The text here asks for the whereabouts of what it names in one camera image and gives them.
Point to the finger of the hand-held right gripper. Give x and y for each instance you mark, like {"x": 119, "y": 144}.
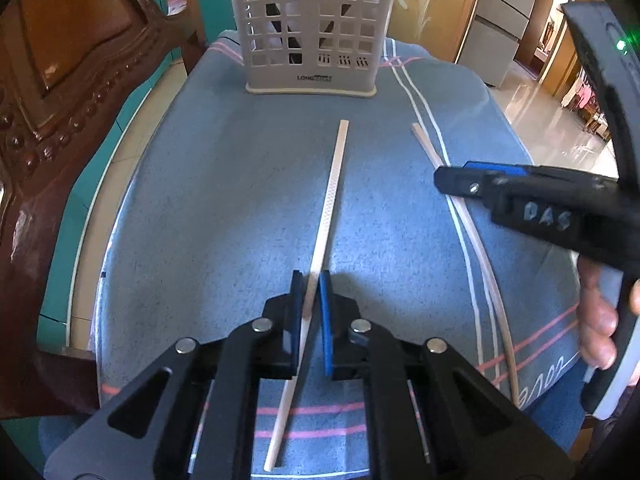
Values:
{"x": 457, "y": 180}
{"x": 500, "y": 170}

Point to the blue striped towel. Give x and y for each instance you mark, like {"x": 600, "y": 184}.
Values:
{"x": 200, "y": 210}

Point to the grey drawer cabinet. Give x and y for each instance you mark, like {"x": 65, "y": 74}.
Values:
{"x": 495, "y": 25}

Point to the white perforated utensil holder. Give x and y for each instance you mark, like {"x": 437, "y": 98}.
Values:
{"x": 270, "y": 77}

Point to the black chopstick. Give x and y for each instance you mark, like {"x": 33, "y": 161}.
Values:
{"x": 272, "y": 10}

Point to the person's right hand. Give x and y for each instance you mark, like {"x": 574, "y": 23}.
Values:
{"x": 597, "y": 320}

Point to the wooden glass-door cabinet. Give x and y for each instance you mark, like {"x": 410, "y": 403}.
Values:
{"x": 430, "y": 5}

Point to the carved wooden chair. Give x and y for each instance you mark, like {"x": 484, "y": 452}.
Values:
{"x": 75, "y": 85}

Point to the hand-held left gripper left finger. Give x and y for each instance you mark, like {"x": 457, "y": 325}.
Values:
{"x": 297, "y": 300}

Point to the wooden door frame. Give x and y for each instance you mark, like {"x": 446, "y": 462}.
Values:
{"x": 530, "y": 35}

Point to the thin cream chopstick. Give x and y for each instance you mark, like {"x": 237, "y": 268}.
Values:
{"x": 425, "y": 143}

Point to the cream textured chopstick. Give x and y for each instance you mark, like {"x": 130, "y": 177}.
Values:
{"x": 330, "y": 200}

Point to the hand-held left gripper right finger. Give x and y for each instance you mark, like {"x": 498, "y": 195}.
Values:
{"x": 326, "y": 320}

